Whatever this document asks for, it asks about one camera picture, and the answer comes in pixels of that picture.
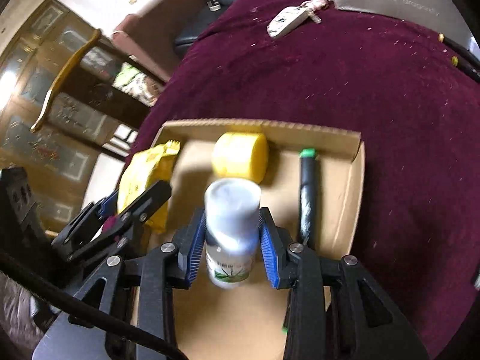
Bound maroon velvet tablecloth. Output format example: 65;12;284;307
133;0;479;359

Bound shallow cardboard tray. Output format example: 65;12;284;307
127;118;367;360

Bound wooden glass-door wardrobe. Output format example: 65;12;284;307
0;0;159;233

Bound lower gold-capped black pen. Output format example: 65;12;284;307
451;55;480;83

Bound brown armchair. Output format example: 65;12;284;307
112;0;207;82

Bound wooden chinese chair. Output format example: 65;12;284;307
30;28;166;162

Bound black cable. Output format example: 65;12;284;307
0;248;189;360

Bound yellow snack packet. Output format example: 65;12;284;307
117;140;181;215

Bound white green-label bottle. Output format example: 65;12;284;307
204;178;261;289

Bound green-capped black marker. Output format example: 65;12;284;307
298;148;318;250

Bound gold-capped black pen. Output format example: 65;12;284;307
451;55;480;83
438;33;479;63

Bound upper gold-capped black pen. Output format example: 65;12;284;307
438;33;479;63

